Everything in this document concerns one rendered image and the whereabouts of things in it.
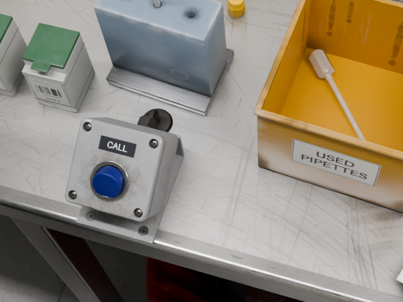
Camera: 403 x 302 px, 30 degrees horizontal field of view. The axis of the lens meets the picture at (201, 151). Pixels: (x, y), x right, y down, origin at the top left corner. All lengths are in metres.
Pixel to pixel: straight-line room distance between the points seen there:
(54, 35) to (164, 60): 0.10
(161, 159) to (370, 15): 0.21
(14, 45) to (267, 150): 0.25
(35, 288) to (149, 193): 1.03
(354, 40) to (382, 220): 0.16
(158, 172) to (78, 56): 0.14
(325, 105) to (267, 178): 0.09
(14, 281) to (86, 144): 1.03
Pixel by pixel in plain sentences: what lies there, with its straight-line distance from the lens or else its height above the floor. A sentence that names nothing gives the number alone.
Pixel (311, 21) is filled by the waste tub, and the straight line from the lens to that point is 0.68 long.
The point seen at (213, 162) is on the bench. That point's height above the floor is 0.88.
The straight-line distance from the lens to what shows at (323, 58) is 0.69.
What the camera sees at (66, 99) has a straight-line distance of 0.69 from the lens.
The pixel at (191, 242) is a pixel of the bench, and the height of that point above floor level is 0.87.
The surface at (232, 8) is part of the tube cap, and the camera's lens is 0.73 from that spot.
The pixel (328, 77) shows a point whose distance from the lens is 0.68.
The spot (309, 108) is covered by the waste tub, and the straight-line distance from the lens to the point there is 0.68.
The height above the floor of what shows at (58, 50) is 0.94.
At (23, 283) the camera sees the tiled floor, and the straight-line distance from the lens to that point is 1.61.
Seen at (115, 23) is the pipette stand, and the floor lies 0.96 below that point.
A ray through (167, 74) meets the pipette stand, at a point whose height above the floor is 0.90.
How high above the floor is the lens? 1.47
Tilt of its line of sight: 63 degrees down
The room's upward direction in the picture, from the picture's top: 10 degrees counter-clockwise
